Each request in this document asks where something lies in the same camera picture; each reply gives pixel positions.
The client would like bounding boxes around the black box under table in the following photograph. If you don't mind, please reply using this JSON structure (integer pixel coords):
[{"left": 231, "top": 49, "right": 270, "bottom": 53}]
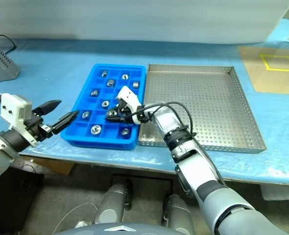
[{"left": 0, "top": 167, "right": 45, "bottom": 222}]

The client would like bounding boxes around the grey perforated metal stand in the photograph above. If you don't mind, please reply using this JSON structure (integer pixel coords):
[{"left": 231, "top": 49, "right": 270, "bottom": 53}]
[{"left": 0, "top": 38, "right": 20, "bottom": 83}]

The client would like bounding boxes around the thin white floor cable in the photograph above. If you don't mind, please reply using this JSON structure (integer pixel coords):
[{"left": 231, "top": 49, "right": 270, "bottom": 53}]
[{"left": 53, "top": 202, "right": 100, "bottom": 233}]

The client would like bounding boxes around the brown cardboard piece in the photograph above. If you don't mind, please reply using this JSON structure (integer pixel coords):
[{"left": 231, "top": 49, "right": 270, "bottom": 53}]
[{"left": 38, "top": 159, "right": 76, "bottom": 175}]

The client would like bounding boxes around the translucent plastic bin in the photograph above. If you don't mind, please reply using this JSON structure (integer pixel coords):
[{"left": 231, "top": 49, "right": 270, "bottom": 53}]
[{"left": 260, "top": 183, "right": 289, "bottom": 203}]

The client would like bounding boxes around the perforated steel tray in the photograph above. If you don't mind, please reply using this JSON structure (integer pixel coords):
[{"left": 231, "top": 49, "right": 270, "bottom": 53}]
[{"left": 137, "top": 64, "right": 267, "bottom": 154}]

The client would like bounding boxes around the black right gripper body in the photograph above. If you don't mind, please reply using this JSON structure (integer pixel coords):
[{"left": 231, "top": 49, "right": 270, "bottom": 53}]
[{"left": 117, "top": 101, "right": 135, "bottom": 120}]

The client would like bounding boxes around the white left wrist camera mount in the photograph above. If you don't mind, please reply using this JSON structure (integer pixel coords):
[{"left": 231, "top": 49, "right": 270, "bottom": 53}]
[{"left": 0, "top": 93, "right": 39, "bottom": 147}]

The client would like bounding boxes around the dark grey robot body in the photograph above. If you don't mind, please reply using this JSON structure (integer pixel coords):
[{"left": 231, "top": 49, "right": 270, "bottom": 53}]
[{"left": 52, "top": 221, "right": 181, "bottom": 235}]

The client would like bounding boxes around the thin black stand cable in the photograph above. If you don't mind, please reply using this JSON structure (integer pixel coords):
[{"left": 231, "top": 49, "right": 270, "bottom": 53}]
[{"left": 0, "top": 35, "right": 17, "bottom": 52}]

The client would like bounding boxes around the yellow tape rectangle marking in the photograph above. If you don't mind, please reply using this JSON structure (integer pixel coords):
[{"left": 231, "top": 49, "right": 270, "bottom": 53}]
[{"left": 260, "top": 54, "right": 289, "bottom": 72}]

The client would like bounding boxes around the blue plastic compartment tray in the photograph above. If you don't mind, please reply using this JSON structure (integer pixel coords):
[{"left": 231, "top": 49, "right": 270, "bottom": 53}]
[{"left": 60, "top": 64, "right": 148, "bottom": 150}]

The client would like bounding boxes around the blue plastic table cover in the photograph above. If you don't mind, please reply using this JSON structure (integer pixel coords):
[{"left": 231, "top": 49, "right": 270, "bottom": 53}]
[{"left": 0, "top": 18, "right": 289, "bottom": 183}]

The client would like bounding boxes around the grey rounded robot leg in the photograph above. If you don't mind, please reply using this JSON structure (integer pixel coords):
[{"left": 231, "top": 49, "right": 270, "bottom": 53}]
[
  {"left": 163, "top": 194, "right": 195, "bottom": 231},
  {"left": 95, "top": 183, "right": 132, "bottom": 225}
]

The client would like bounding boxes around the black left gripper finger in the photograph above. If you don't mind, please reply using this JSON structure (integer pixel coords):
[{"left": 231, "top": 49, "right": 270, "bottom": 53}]
[
  {"left": 35, "top": 99, "right": 63, "bottom": 116},
  {"left": 51, "top": 110, "right": 79, "bottom": 135}
]

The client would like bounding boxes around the brown table mat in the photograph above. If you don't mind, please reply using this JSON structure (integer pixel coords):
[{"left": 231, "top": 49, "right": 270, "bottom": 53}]
[{"left": 237, "top": 46, "right": 289, "bottom": 95}]

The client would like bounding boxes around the large white foam board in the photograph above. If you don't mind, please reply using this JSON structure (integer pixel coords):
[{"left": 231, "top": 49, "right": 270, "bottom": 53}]
[{"left": 0, "top": 0, "right": 289, "bottom": 45}]

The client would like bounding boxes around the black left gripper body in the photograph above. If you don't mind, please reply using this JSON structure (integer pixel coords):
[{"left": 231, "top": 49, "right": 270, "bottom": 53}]
[{"left": 24, "top": 110, "right": 54, "bottom": 142}]

